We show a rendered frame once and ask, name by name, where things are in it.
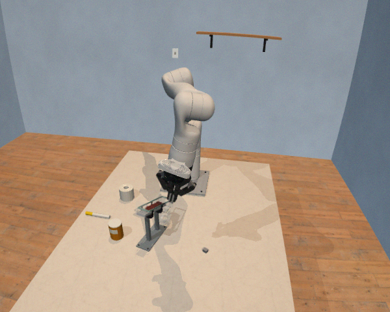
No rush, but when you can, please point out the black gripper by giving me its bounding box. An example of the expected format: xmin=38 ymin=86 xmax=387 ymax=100
xmin=156 ymin=170 xmax=196 ymax=203

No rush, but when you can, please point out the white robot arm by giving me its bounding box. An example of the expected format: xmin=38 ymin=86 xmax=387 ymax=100
xmin=158 ymin=68 xmax=215 ymax=180

